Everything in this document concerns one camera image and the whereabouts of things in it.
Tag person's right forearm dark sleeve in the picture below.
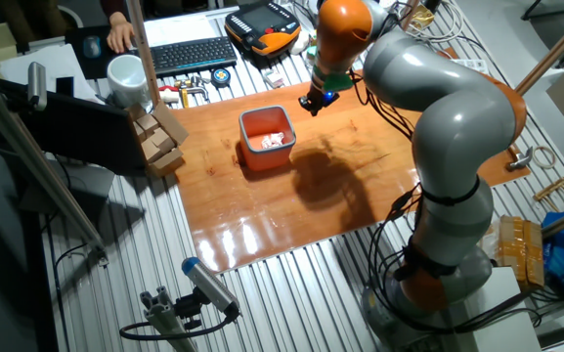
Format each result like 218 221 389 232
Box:
99 0 129 16

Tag black mouse pad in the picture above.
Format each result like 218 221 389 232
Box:
65 23 126 80

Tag black orange teach pendant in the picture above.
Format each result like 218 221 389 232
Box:
224 0 302 58

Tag white red valve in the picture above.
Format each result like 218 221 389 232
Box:
157 85 181 105

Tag white ceramic mug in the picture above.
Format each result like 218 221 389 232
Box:
106 53 152 109

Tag yellow taped parcel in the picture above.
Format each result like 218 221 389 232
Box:
494 214 546 289

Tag metal faucet fitting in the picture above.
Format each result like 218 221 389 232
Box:
173 75 210 110

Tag silver camera blue cap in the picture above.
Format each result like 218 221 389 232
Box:
181 256 241 317

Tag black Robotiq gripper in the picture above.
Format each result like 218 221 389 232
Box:
298 87 340 117

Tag silver depth camera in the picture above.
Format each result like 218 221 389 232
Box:
26 61 48 112

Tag black round tape measure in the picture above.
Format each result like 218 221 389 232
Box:
210 67 233 89

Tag small clear wrapped packet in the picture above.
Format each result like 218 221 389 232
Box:
261 69 286 89

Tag wooden stick assembly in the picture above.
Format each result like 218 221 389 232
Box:
533 167 564 211

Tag wooden handle claw hammer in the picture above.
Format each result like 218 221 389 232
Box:
505 145 535 172

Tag aluminium profile camera stand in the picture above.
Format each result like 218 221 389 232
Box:
139 286 197 352

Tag upright wooden post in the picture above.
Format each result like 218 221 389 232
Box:
124 0 161 107

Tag white base box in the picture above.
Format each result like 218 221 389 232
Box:
450 266 544 352

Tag open cardboard box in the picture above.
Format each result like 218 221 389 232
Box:
127 101 190 178

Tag gold foil packet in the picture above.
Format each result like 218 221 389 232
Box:
411 4 437 30

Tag beige tape ring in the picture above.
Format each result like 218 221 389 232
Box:
533 145 558 171

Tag small wooden block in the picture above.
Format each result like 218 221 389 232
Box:
137 112 159 133
150 127 176 153
140 139 163 163

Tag person's right hand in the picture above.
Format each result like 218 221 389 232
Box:
107 13 136 55

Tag white power strip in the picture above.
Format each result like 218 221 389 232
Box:
451 58 491 75

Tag black camera cable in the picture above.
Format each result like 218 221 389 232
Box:
118 312 239 342

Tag white paper sheet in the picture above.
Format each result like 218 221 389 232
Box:
142 12 227 48

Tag white paper sheets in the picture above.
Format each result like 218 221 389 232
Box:
0 43 100 104

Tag black flat monitor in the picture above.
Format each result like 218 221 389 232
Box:
0 77 136 175

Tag black computer keyboard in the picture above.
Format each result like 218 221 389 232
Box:
127 35 239 78

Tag orange trash can blue rim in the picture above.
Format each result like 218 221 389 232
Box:
238 105 297 172

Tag small black block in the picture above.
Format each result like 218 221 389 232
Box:
55 76 75 97

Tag long slanted wooden post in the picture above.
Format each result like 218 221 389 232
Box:
514 3 564 97

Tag aluminium frame strut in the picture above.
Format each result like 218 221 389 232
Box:
0 67 107 268

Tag dark computer mouse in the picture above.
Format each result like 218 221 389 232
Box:
82 34 103 60

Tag white coiled cable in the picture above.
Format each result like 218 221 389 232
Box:
398 0 466 45

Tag orange wooden board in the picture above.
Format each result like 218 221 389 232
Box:
169 46 532 275

